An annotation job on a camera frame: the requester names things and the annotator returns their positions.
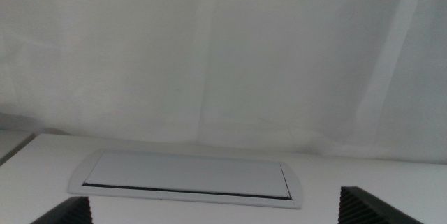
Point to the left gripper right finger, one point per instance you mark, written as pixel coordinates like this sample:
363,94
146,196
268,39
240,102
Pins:
366,210

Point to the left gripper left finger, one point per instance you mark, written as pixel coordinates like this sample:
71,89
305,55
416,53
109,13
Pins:
70,213

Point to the white backdrop curtain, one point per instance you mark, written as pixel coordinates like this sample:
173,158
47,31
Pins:
209,60

